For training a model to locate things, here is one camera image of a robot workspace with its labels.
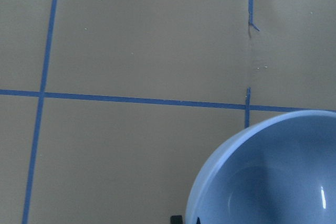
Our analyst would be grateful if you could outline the blue bowl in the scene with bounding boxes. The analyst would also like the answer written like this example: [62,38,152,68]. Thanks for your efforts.
[185,110,335,223]

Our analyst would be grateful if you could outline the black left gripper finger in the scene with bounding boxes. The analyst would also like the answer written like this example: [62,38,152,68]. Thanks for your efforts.
[170,215,183,224]

